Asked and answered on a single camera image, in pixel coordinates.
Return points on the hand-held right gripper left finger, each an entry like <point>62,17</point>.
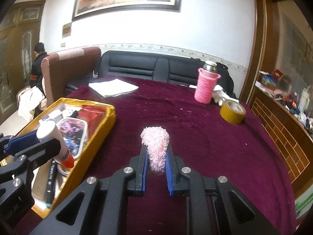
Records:
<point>144,173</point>

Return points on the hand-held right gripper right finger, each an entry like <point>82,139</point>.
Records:
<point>170,176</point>

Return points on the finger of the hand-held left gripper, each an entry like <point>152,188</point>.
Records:
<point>22,142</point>
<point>41,151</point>

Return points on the white glue stick orange cap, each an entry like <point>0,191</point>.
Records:
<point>46,131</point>

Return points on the black marker red tip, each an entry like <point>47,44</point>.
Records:
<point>50,181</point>

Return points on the pink fluffy plush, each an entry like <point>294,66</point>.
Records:
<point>155,142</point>

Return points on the cartoon print clear pouch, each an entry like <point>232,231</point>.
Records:
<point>73,132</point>

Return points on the yellow taped cardboard box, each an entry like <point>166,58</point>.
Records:
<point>97,137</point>

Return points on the red snack packet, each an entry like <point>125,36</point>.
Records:
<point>93,115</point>

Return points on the white box blue label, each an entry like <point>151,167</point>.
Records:
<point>52,117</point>

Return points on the white garment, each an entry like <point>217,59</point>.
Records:
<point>27,102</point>

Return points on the maroon velvet tablecloth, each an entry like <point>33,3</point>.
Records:
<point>207,156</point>

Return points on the brown tape roll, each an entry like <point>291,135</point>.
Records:
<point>229,116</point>

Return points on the wooden door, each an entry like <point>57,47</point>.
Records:
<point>14,53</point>

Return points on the brown padded chair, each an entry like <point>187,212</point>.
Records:
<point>68,66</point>

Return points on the white paper sheets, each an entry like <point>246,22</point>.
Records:
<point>112,87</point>

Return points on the bottle with pink knitted sleeve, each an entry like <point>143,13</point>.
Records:
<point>204,88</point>

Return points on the white cloth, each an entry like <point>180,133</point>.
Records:
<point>220,94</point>

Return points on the black leather sofa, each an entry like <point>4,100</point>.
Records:
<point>137,63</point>

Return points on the black bag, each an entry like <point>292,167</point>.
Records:
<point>226,78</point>

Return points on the wooden brick pattern counter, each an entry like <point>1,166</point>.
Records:
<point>276,127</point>

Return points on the green white sign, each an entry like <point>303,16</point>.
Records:
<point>303,203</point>

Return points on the open printed carton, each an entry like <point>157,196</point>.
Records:
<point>269,80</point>

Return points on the pile of assorted clutter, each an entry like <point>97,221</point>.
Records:
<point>293,105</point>

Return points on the white kettle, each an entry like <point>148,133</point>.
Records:
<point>307,98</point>

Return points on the small wall plaque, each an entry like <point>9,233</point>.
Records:
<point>66,29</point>

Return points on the wooden partition frame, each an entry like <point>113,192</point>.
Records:
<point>260,41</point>

